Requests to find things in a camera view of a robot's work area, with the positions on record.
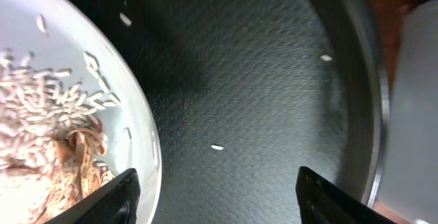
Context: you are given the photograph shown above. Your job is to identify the grey plate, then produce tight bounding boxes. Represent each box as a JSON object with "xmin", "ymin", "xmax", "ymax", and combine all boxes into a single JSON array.
[{"xmin": 1, "ymin": 0, "xmax": 162, "ymax": 223}]

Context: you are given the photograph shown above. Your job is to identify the round black serving tray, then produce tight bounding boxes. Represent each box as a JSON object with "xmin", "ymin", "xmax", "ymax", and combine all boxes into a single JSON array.
[{"xmin": 69, "ymin": 0, "xmax": 387, "ymax": 223}]

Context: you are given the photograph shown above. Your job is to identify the clear plastic bin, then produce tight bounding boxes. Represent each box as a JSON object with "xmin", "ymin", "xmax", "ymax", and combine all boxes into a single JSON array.
[{"xmin": 377, "ymin": 0, "xmax": 437, "ymax": 223}]

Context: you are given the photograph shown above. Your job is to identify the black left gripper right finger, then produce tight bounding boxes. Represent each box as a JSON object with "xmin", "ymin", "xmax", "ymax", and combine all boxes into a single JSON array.
[{"xmin": 296, "ymin": 166, "xmax": 394, "ymax": 224}]

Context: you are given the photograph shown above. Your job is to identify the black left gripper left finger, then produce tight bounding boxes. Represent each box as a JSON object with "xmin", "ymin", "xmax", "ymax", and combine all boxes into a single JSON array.
[{"xmin": 48, "ymin": 168, "xmax": 141, "ymax": 224}]

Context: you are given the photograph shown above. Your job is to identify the rice and food scraps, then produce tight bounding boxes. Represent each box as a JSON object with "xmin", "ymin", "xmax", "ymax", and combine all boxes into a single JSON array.
[{"xmin": 1, "ymin": 49, "xmax": 120, "ymax": 223}]

